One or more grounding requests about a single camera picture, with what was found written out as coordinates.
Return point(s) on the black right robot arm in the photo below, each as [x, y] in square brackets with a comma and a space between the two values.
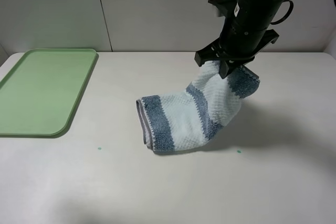
[282, 10]

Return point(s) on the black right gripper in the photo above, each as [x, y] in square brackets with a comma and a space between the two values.
[245, 33]

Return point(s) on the green plastic tray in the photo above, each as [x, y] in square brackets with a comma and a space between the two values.
[42, 91]

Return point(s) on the blue white striped towel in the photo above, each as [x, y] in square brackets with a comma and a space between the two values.
[189, 119]

